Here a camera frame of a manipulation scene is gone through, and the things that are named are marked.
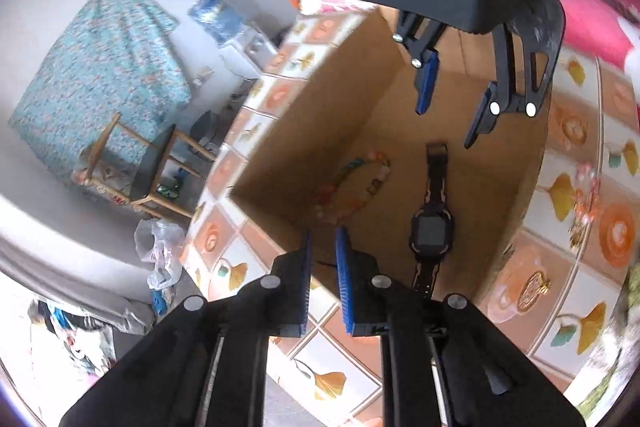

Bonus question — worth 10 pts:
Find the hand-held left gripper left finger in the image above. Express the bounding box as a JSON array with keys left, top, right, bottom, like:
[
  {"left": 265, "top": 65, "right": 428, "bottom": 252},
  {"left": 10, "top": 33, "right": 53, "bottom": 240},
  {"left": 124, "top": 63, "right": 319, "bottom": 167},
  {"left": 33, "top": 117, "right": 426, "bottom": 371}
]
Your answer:
[{"left": 59, "top": 229, "right": 314, "bottom": 427}]

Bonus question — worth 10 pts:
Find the white plastic bag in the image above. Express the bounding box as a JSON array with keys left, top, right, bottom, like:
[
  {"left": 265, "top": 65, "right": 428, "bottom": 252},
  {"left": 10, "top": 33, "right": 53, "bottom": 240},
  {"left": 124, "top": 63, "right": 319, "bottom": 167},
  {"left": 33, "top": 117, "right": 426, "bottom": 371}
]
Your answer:
[{"left": 133, "top": 218, "right": 187, "bottom": 292}]

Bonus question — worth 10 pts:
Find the multicolour bead bracelet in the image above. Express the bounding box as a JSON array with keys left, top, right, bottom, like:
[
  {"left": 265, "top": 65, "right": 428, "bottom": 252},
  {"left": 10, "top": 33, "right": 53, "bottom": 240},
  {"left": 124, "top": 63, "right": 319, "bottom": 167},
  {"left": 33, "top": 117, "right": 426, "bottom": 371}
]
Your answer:
[{"left": 310, "top": 151, "right": 392, "bottom": 224}]

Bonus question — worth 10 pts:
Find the small gold earring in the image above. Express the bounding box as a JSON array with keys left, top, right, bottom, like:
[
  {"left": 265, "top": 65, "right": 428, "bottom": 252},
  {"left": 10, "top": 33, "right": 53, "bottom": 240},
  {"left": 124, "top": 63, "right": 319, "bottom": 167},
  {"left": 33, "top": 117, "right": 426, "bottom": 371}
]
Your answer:
[{"left": 567, "top": 223, "right": 594, "bottom": 254}]

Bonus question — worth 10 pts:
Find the wooden chair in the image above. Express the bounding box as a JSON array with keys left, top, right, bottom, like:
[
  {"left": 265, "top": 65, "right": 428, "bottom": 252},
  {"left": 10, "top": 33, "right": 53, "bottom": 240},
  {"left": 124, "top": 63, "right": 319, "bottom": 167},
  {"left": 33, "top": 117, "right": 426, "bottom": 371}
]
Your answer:
[{"left": 74, "top": 112, "right": 221, "bottom": 221}]

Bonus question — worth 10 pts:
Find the gold round pendant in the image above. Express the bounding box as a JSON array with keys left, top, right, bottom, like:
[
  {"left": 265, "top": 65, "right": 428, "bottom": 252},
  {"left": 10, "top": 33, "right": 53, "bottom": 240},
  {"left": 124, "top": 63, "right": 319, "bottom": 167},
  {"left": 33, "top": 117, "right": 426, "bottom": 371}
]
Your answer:
[{"left": 515, "top": 271, "right": 554, "bottom": 312}]

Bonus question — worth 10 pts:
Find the clear plastic box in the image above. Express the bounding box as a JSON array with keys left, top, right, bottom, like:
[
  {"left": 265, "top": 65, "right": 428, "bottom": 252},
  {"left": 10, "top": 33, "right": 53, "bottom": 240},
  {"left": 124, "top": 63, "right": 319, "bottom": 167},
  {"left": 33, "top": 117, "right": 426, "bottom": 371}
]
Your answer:
[{"left": 220, "top": 24, "right": 279, "bottom": 74}]

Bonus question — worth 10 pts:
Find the brown cardboard box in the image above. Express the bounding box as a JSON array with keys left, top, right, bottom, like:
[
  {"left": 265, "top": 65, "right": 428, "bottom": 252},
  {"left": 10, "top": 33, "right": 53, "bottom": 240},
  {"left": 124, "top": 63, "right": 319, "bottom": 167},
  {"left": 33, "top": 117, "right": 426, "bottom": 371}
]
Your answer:
[{"left": 227, "top": 4, "right": 553, "bottom": 308}]

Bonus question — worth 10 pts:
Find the pile of clothes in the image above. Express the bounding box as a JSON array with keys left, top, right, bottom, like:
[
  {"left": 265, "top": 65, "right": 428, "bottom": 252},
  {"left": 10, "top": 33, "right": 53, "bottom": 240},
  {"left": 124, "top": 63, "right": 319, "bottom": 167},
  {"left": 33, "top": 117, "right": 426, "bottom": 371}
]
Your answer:
[{"left": 27, "top": 297, "right": 119, "bottom": 379}]

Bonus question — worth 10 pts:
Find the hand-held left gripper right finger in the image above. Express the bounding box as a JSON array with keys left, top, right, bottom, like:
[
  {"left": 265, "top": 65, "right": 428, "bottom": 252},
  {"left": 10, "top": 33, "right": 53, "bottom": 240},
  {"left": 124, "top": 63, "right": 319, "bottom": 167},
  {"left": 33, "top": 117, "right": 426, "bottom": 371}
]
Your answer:
[{"left": 335, "top": 227, "right": 586, "bottom": 427}]

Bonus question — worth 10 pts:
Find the blue floral cloth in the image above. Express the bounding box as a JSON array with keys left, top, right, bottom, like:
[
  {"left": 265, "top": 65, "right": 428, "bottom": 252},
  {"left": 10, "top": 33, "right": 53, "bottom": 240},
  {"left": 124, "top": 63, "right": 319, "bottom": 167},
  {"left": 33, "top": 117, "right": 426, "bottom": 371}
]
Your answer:
[{"left": 9, "top": 0, "right": 194, "bottom": 188}]

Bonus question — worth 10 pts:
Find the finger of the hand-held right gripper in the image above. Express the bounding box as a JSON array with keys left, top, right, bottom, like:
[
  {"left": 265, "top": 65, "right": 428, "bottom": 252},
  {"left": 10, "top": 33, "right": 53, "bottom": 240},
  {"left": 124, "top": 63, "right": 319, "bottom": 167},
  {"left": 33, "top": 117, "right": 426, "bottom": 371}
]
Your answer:
[
  {"left": 393, "top": 11, "right": 444, "bottom": 116},
  {"left": 463, "top": 27, "right": 560, "bottom": 150}
]

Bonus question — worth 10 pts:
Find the black wrist watch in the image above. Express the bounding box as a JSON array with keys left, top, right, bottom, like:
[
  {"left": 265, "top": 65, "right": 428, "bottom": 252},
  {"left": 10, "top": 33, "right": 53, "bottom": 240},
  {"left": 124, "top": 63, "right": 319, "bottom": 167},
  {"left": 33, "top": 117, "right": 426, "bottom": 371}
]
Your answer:
[{"left": 407, "top": 142, "right": 454, "bottom": 303}]

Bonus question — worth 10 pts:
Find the ginkgo leaf print tablecloth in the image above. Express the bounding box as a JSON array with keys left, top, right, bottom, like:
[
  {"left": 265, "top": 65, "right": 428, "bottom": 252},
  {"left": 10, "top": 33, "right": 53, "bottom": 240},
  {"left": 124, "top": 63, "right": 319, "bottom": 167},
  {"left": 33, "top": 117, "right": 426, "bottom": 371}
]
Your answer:
[{"left": 177, "top": 2, "right": 640, "bottom": 413}]

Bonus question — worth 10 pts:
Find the blue plastic package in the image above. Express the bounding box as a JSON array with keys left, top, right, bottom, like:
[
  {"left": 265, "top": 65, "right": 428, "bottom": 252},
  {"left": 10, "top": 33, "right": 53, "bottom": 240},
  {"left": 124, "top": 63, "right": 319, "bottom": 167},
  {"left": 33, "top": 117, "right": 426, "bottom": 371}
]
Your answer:
[{"left": 188, "top": 0, "right": 242, "bottom": 46}]

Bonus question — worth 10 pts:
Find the pink fleece blanket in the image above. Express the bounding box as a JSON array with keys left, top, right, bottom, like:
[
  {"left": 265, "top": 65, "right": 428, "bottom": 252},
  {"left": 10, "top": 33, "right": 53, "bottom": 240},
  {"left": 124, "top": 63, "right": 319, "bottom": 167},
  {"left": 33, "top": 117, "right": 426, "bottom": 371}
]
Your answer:
[{"left": 542, "top": 0, "right": 640, "bottom": 74}]

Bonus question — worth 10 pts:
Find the pink bead bracelet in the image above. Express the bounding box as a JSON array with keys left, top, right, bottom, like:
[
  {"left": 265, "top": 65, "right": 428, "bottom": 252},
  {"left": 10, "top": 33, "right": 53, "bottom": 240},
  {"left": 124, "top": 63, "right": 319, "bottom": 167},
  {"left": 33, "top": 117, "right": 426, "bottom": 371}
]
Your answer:
[{"left": 571, "top": 162, "right": 604, "bottom": 229}]

